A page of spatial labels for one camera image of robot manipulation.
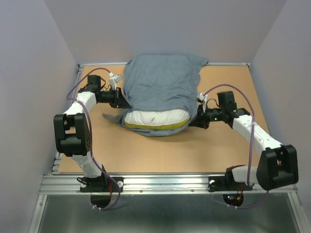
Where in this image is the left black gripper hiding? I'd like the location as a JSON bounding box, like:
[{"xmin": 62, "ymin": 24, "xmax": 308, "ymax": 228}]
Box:
[{"xmin": 99, "ymin": 87, "xmax": 131, "ymax": 108}]

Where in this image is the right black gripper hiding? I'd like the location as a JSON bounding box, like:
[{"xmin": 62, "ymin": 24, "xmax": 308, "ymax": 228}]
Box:
[{"xmin": 188, "ymin": 103, "xmax": 225, "ymax": 130}]

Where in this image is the blue grey pillowcase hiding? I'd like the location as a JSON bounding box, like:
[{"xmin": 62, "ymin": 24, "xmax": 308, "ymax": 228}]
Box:
[{"xmin": 103, "ymin": 55, "xmax": 208, "ymax": 137}]

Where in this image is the white pillow yellow edge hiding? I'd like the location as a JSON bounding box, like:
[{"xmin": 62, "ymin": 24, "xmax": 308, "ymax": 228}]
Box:
[{"xmin": 124, "ymin": 109, "xmax": 190, "ymax": 130}]

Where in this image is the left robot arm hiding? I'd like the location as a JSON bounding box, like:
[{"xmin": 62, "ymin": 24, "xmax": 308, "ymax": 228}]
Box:
[{"xmin": 53, "ymin": 73, "xmax": 130, "ymax": 193}]

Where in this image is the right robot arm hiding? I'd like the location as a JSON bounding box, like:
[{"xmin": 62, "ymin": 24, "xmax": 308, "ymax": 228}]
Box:
[{"xmin": 190, "ymin": 91, "xmax": 299, "ymax": 192}]

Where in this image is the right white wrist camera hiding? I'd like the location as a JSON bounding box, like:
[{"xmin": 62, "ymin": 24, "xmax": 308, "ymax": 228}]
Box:
[{"xmin": 197, "ymin": 92, "xmax": 207, "ymax": 112}]

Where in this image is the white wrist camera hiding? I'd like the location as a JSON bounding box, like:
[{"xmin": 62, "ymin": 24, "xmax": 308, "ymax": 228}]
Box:
[
  {"xmin": 197, "ymin": 92, "xmax": 207, "ymax": 112},
  {"xmin": 109, "ymin": 74, "xmax": 122, "ymax": 90}
]

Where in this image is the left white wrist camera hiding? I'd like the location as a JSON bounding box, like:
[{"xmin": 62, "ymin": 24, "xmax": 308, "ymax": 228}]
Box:
[{"xmin": 109, "ymin": 74, "xmax": 122, "ymax": 90}]

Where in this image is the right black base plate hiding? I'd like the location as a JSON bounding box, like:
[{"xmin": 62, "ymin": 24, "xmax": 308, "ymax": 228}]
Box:
[{"xmin": 207, "ymin": 175, "xmax": 253, "ymax": 192}]

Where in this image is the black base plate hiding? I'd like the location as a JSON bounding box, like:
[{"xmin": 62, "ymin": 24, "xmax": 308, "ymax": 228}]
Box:
[
  {"xmin": 77, "ymin": 175, "xmax": 124, "ymax": 193},
  {"xmin": 207, "ymin": 175, "xmax": 253, "ymax": 192}
]

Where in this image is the aluminium front rail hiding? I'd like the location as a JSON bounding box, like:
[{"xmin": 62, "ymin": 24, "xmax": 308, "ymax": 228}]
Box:
[{"xmin": 39, "ymin": 172, "xmax": 298, "ymax": 195}]

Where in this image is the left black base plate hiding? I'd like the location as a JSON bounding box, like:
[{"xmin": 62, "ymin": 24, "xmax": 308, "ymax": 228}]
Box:
[{"xmin": 77, "ymin": 175, "xmax": 124, "ymax": 193}]

